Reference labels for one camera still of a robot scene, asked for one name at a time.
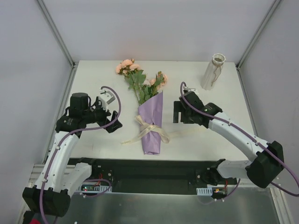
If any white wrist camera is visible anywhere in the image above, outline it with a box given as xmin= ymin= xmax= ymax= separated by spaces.
xmin=98 ymin=90 xmax=115 ymax=111
xmin=183 ymin=86 xmax=199 ymax=95

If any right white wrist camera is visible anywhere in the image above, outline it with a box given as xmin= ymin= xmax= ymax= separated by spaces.
xmin=183 ymin=86 xmax=199 ymax=95

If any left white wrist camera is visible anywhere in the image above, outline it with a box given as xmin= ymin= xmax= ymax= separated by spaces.
xmin=98 ymin=90 xmax=115 ymax=111

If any aluminium rail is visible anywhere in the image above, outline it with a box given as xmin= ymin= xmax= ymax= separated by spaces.
xmin=28 ymin=164 xmax=75 ymax=187

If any right aluminium frame post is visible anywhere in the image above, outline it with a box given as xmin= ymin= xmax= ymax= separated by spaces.
xmin=236 ymin=0 xmax=283 ymax=71

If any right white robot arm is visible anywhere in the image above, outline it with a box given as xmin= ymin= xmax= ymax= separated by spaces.
xmin=173 ymin=91 xmax=284 ymax=189

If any cream printed ribbon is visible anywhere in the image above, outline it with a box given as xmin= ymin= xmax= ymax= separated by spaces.
xmin=120 ymin=114 xmax=194 ymax=145

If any left aluminium frame post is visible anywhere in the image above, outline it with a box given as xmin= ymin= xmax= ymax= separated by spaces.
xmin=36 ymin=0 xmax=76 ymax=69

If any red black object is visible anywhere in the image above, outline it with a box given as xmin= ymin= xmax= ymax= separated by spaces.
xmin=22 ymin=211 xmax=41 ymax=224

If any pink flower stem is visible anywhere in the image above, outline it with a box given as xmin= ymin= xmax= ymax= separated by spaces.
xmin=115 ymin=58 xmax=146 ymax=105
xmin=137 ymin=71 xmax=168 ymax=105

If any purple pink wrapping paper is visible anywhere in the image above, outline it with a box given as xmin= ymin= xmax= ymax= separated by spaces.
xmin=138 ymin=92 xmax=163 ymax=155

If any aluminium frame post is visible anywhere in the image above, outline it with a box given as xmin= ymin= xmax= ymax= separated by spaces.
xmin=36 ymin=0 xmax=76 ymax=69
xmin=236 ymin=0 xmax=283 ymax=71

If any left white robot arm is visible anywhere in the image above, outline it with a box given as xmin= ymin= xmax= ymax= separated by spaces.
xmin=22 ymin=87 xmax=122 ymax=217

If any left white cable duct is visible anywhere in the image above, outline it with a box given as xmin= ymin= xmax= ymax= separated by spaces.
xmin=75 ymin=184 xmax=112 ymax=194

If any white cable duct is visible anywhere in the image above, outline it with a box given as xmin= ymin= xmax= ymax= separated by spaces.
xmin=196 ymin=187 xmax=213 ymax=196
xmin=75 ymin=184 xmax=112 ymax=194

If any white ribbed ceramic vase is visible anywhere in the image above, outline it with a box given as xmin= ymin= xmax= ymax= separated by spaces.
xmin=201 ymin=53 xmax=226 ymax=91

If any right white cable duct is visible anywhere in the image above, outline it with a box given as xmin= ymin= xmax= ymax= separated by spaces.
xmin=196 ymin=187 xmax=213 ymax=196

